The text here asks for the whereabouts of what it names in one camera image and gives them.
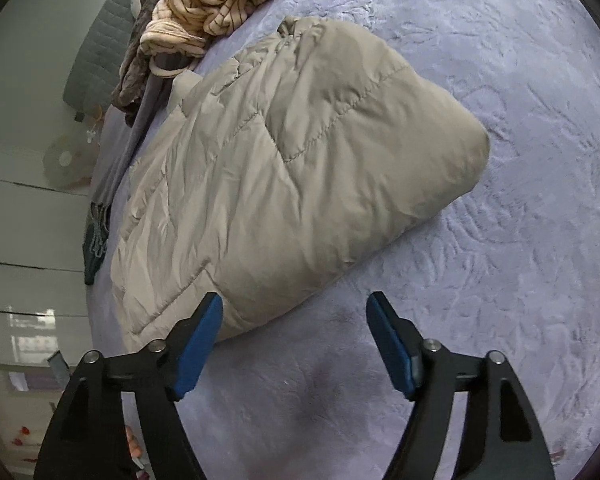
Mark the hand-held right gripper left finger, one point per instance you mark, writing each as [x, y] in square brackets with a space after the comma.
[197, 355]

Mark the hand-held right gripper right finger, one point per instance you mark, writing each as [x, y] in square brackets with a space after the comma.
[392, 350]

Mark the beige puffer jacket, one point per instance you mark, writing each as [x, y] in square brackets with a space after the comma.
[290, 175]

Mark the lavender bed blanket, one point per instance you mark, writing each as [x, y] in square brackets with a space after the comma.
[505, 260]

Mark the folded dark green garment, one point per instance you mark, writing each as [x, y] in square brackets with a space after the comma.
[96, 245]

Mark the white wardrobe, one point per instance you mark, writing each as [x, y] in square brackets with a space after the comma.
[25, 240]

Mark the grey lavender duvet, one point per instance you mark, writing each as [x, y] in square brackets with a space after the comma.
[140, 130]

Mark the white standing fan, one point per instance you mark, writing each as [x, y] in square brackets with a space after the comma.
[67, 160]

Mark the white plug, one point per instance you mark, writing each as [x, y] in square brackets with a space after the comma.
[91, 132]

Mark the brown fuzzy garment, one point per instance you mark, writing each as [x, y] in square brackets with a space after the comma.
[135, 75]

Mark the grey quilted headboard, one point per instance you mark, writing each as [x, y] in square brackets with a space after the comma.
[100, 55]

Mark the cream striped robe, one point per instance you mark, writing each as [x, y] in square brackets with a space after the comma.
[215, 0]

